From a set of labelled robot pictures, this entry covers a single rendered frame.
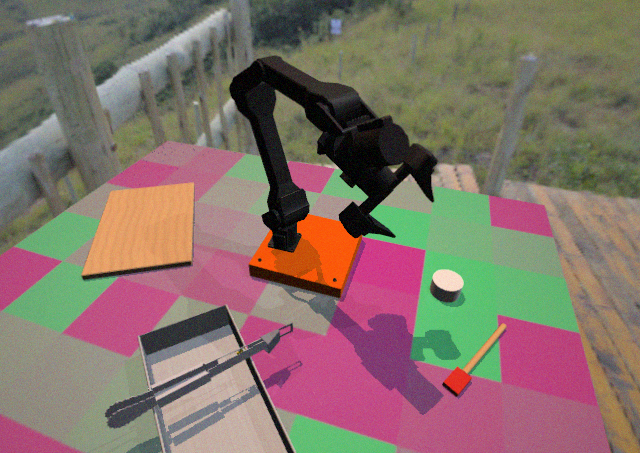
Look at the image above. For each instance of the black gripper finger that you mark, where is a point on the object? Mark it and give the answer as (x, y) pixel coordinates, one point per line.
(378, 228)
(424, 181)

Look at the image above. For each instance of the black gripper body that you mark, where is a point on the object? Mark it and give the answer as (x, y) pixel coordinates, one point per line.
(378, 182)

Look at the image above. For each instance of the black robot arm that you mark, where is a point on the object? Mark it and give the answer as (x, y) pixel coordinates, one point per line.
(356, 137)

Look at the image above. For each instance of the short dark cylinder with cream top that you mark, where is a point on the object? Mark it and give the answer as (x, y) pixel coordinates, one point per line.
(446, 285)

